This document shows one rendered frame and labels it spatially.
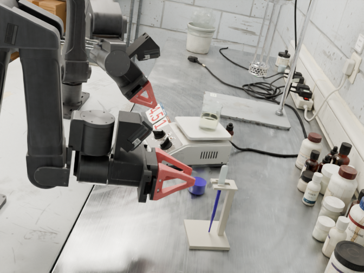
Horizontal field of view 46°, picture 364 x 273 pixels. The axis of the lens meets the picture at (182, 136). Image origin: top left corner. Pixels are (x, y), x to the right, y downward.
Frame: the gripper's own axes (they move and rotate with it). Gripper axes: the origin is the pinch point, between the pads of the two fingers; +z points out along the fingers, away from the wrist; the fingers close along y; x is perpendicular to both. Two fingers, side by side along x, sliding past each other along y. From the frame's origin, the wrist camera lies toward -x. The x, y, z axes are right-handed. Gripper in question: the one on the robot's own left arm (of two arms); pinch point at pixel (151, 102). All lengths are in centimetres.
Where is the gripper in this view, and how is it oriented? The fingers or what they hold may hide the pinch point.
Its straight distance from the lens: 109.9
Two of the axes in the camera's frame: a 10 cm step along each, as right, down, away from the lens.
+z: 5.8, 5.9, 5.7
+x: -7.4, 6.6, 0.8
